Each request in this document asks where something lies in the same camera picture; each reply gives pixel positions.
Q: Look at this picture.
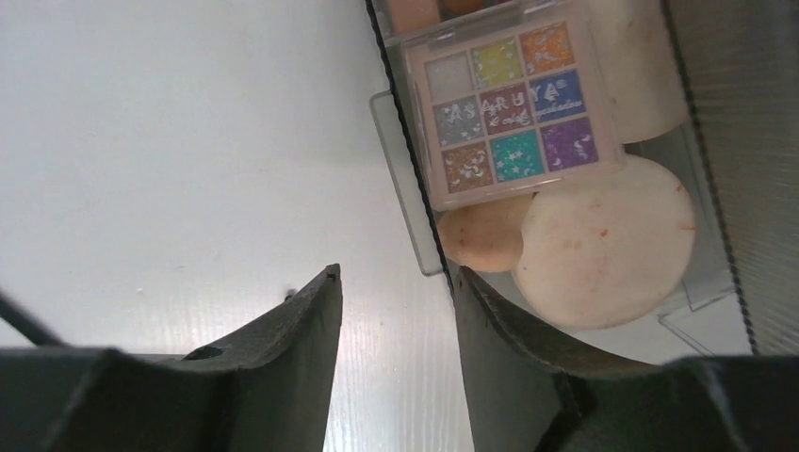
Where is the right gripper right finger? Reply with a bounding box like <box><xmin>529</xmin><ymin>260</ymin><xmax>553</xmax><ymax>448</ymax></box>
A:
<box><xmin>452</xmin><ymin>268</ymin><xmax>798</xmax><ymax>451</ymax></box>

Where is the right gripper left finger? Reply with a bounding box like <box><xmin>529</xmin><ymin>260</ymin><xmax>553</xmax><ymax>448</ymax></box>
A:
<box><xmin>1</xmin><ymin>264</ymin><xmax>343</xmax><ymax>451</ymax></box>

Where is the beige makeup sponge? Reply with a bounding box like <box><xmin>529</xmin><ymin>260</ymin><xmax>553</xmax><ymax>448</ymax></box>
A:
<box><xmin>436</xmin><ymin>194</ymin><xmax>534</xmax><ymax>273</ymax></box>

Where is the clear acrylic organizer box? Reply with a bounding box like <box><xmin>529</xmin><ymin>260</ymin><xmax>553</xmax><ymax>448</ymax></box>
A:
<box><xmin>365</xmin><ymin>0</ymin><xmax>799</xmax><ymax>366</ymax></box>

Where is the clear eyeshadow palette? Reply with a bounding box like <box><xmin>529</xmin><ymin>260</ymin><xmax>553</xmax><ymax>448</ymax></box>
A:
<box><xmin>403</xmin><ymin>11</ymin><xmax>625</xmax><ymax>211</ymax></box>

